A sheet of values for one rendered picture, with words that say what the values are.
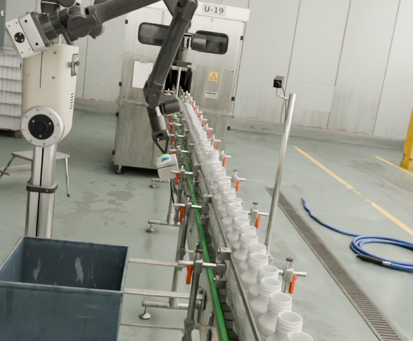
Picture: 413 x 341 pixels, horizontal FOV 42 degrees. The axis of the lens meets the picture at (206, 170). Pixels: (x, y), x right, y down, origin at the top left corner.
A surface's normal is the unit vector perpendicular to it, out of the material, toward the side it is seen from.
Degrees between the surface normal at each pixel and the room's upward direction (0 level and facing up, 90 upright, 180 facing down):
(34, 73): 90
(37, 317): 90
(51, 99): 101
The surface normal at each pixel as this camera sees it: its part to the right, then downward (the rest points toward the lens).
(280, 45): 0.08, 0.22
